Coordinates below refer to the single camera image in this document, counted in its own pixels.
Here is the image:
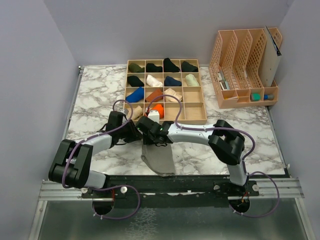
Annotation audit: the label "blue rolled cloth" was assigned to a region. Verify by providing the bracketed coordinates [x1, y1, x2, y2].
[125, 87, 145, 103]

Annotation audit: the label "orange rolled cloth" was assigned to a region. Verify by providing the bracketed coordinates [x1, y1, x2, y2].
[151, 104, 165, 119]

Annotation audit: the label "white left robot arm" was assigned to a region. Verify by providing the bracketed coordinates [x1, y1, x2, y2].
[48, 111, 143, 198]

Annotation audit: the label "dark green rolled cloth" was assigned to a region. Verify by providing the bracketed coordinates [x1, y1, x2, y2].
[181, 61, 199, 73]

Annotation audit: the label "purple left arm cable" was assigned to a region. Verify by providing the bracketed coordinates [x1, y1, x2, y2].
[61, 99, 141, 221]

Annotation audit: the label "brown rolled cloth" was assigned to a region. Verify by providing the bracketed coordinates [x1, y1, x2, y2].
[145, 88, 163, 103]

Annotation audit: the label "olive green rolled cloth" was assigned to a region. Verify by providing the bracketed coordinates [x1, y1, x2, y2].
[128, 62, 145, 73]

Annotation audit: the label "blue grey cylinder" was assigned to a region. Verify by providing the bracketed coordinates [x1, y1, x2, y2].
[263, 94, 275, 101]

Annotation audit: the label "grey folder in rack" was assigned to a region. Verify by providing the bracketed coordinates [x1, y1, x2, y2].
[258, 26, 283, 87]

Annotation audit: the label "white rolled cloth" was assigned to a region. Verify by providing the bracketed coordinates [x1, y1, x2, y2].
[146, 74, 163, 88]

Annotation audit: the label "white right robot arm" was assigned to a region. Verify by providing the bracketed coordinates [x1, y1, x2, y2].
[136, 116, 248, 196]

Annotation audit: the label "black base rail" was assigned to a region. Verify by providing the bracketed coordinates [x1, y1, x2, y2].
[70, 175, 259, 208]

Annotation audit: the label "pink file organizer rack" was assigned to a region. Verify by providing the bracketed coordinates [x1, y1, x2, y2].
[209, 28, 279, 109]

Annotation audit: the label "navy rolled cloth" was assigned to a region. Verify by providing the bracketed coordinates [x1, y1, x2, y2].
[164, 76, 182, 87]

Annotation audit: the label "pale green rolled cloth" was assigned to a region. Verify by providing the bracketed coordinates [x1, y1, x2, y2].
[185, 74, 200, 87]

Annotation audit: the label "black rolled cloth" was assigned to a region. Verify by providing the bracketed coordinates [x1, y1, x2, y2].
[145, 62, 163, 73]
[127, 75, 145, 87]
[163, 57, 180, 73]

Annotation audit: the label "beige rolled cloth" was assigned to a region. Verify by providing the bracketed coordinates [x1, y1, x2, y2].
[131, 105, 144, 120]

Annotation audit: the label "black rolled cloth left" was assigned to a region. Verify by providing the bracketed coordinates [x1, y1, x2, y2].
[127, 75, 145, 87]

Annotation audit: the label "wooden compartment tray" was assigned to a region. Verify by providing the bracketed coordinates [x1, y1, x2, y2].
[123, 58, 207, 124]

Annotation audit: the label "grey underwear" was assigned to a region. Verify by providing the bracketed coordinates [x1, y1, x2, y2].
[141, 144, 176, 177]

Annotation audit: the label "beige boxer underwear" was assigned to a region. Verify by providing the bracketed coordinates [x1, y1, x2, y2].
[164, 88, 183, 103]

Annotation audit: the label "cards in rack slot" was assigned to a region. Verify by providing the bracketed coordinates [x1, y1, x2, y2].
[217, 70, 238, 100]

